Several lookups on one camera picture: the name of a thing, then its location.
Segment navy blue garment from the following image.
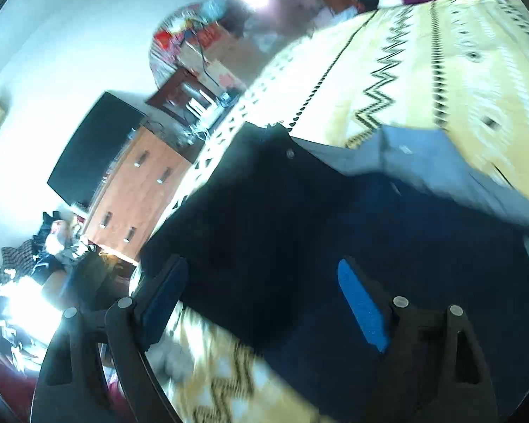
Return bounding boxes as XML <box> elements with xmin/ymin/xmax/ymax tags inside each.
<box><xmin>140</xmin><ymin>124</ymin><xmax>529</xmax><ymax>422</ymax></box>

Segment white wifi router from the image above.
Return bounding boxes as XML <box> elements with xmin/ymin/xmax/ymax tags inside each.
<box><xmin>185</xmin><ymin>89</ymin><xmax>225</xmax><ymax>119</ymax></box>

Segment stacked cardboard boxes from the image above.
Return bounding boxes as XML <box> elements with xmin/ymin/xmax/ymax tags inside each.
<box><xmin>148</xmin><ymin>1</ymin><xmax>266</xmax><ymax>94</ymax></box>

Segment wooden dresser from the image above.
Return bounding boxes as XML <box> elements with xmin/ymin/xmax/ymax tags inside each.
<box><xmin>84</xmin><ymin>126</ymin><xmax>191</xmax><ymax>264</ymax></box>

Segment black television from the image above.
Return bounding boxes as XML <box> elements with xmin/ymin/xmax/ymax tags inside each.
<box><xmin>47</xmin><ymin>92</ymin><xmax>145</xmax><ymax>208</ymax></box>

